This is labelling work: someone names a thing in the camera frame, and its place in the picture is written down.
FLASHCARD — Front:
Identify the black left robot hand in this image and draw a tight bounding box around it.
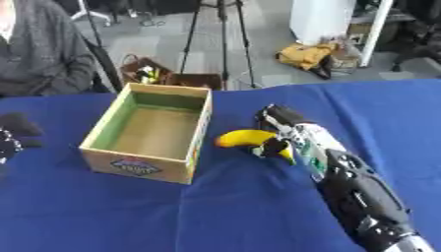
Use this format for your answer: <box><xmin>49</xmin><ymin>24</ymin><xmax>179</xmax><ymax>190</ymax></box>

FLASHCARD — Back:
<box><xmin>0</xmin><ymin>111</ymin><xmax>47</xmax><ymax>165</ymax></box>

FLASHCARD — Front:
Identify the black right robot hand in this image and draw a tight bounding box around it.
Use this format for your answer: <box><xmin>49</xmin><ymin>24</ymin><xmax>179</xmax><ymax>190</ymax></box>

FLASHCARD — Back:
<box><xmin>251</xmin><ymin>103</ymin><xmax>309</xmax><ymax>163</ymax></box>

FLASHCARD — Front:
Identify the yellow toy banana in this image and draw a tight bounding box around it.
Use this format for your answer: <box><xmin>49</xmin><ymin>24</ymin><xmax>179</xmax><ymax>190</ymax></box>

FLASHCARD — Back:
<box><xmin>214</xmin><ymin>128</ymin><xmax>298</xmax><ymax>166</ymax></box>

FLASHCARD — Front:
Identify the brown cardboard box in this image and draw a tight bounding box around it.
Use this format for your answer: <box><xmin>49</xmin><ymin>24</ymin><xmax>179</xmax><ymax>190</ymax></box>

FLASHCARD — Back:
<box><xmin>163</xmin><ymin>72</ymin><xmax>226</xmax><ymax>92</ymax></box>

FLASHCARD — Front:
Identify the cardboard box green inside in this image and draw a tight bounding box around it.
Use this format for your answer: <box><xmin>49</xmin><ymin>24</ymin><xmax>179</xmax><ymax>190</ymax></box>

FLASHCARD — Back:
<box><xmin>77</xmin><ymin>82</ymin><xmax>216</xmax><ymax>186</ymax></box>

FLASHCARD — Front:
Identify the yellow bag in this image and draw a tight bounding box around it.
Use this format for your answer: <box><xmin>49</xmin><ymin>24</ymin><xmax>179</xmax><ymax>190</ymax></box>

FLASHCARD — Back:
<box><xmin>274</xmin><ymin>41</ymin><xmax>342</xmax><ymax>81</ymax></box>

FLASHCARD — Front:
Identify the person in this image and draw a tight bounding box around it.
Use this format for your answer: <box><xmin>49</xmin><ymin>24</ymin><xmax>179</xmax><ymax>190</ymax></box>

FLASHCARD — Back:
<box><xmin>0</xmin><ymin>0</ymin><xmax>98</xmax><ymax>98</ymax></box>

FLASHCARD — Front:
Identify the clear plastic bag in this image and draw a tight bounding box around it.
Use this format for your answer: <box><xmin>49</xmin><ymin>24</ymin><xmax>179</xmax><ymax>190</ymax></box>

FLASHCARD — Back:
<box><xmin>327</xmin><ymin>34</ymin><xmax>365</xmax><ymax>76</ymax></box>

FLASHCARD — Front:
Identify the black tripod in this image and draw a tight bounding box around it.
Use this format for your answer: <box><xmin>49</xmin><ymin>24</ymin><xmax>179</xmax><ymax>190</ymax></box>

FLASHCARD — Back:
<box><xmin>177</xmin><ymin>0</ymin><xmax>259</xmax><ymax>91</ymax></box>

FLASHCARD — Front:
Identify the white cabinet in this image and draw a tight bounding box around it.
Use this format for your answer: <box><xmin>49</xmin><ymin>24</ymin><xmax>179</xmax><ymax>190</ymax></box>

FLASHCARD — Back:
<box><xmin>287</xmin><ymin>0</ymin><xmax>358</xmax><ymax>46</ymax></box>

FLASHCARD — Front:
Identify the white pole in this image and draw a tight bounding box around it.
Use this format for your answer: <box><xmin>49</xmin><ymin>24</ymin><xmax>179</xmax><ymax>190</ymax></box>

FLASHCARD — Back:
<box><xmin>358</xmin><ymin>0</ymin><xmax>397</xmax><ymax>69</ymax></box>

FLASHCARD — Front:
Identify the white chair base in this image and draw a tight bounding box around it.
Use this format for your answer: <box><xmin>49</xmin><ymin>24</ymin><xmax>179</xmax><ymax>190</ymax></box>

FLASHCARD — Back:
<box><xmin>69</xmin><ymin>0</ymin><xmax>114</xmax><ymax>28</ymax></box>

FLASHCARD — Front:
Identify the black office chair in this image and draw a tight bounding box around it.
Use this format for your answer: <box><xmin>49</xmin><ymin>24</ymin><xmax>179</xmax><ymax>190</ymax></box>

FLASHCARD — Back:
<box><xmin>389</xmin><ymin>13</ymin><xmax>441</xmax><ymax>73</ymax></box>

